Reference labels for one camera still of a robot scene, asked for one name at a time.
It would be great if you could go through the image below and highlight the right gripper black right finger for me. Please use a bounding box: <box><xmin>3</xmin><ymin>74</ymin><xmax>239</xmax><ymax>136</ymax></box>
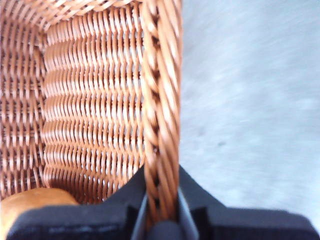
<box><xmin>178</xmin><ymin>165</ymin><xmax>320</xmax><ymax>240</ymax></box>

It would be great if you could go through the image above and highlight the brown potato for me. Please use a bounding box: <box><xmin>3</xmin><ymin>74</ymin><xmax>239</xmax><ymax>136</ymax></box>
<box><xmin>0</xmin><ymin>187</ymin><xmax>79</xmax><ymax>240</ymax></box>

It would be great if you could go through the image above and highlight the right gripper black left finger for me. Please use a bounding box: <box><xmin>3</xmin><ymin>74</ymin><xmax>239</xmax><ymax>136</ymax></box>
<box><xmin>6</xmin><ymin>165</ymin><xmax>149</xmax><ymax>240</ymax></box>

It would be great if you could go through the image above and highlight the brown wicker basket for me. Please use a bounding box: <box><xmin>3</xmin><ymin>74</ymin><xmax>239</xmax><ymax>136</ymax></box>
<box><xmin>0</xmin><ymin>0</ymin><xmax>185</xmax><ymax>227</ymax></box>

